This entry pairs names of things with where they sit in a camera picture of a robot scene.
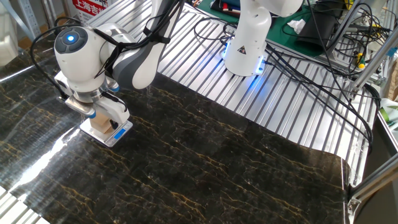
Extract large wooden cube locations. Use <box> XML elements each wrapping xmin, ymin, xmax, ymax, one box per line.
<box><xmin>90</xmin><ymin>111</ymin><xmax>114</xmax><ymax>134</ymax></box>

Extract silver digital scale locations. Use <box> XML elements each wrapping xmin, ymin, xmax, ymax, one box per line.
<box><xmin>80</xmin><ymin>118</ymin><xmax>134</xmax><ymax>147</ymax></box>

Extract crumpled white tissue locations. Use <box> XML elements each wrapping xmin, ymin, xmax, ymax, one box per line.
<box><xmin>286</xmin><ymin>18</ymin><xmax>307</xmax><ymax>34</ymax></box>

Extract perforated grey steel post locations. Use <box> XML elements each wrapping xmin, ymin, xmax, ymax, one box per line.
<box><xmin>17</xmin><ymin>0</ymin><xmax>43</xmax><ymax>40</ymax></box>

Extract black pouch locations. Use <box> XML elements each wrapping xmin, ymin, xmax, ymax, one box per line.
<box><xmin>295</xmin><ymin>2</ymin><xmax>340</xmax><ymax>52</ymax></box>

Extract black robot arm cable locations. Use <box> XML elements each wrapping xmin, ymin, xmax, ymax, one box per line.
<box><xmin>29</xmin><ymin>0</ymin><xmax>186</xmax><ymax>100</ymax></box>

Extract silver wrist camera blue ends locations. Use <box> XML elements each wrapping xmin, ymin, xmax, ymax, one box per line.
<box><xmin>64</xmin><ymin>95</ymin><xmax>97</xmax><ymax>119</ymax></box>

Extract yellow green screwdriver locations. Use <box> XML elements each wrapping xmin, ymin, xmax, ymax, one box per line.
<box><xmin>354</xmin><ymin>51</ymin><xmax>366</xmax><ymax>70</ymax></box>

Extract black strap on forearm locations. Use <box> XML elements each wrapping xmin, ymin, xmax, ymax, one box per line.
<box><xmin>142</xmin><ymin>27</ymin><xmax>172</xmax><ymax>45</ymax></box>

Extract slanted aluminium profile post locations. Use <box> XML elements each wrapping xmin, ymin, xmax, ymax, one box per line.
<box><xmin>348</xmin><ymin>27</ymin><xmax>398</xmax><ymax>100</ymax></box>
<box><xmin>326</xmin><ymin>0</ymin><xmax>364</xmax><ymax>60</ymax></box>

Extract green cutting mat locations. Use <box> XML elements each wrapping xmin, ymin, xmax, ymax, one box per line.
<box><xmin>197</xmin><ymin>0</ymin><xmax>330</xmax><ymax>58</ymax></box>

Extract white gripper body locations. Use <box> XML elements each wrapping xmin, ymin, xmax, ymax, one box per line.
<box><xmin>54</xmin><ymin>71</ymin><xmax>131</xmax><ymax>124</ymax></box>

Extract white box red label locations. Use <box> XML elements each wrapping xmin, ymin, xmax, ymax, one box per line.
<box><xmin>67</xmin><ymin>0</ymin><xmax>109</xmax><ymax>22</ymax></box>

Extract white plastic container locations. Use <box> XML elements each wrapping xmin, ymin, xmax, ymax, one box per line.
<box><xmin>0</xmin><ymin>4</ymin><xmax>19</xmax><ymax>67</ymax></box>

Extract dark blue notebook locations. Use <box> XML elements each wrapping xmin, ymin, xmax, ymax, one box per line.
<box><xmin>210</xmin><ymin>0</ymin><xmax>242</xmax><ymax>18</ymax></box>

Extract green tape roll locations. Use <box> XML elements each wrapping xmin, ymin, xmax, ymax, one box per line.
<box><xmin>379</xmin><ymin>107</ymin><xmax>391</xmax><ymax>123</ymax></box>

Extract black marble pattern mat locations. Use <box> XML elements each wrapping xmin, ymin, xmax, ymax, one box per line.
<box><xmin>0</xmin><ymin>34</ymin><xmax>351</xmax><ymax>224</ymax></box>

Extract aluminium corner beam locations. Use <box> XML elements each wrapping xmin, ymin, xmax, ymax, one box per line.
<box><xmin>346</xmin><ymin>152</ymin><xmax>398</xmax><ymax>215</ymax></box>

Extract black base cable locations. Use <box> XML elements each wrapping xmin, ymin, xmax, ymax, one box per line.
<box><xmin>264</xmin><ymin>43</ymin><xmax>374</xmax><ymax>150</ymax></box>
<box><xmin>263</xmin><ymin>60</ymin><xmax>373</xmax><ymax>147</ymax></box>

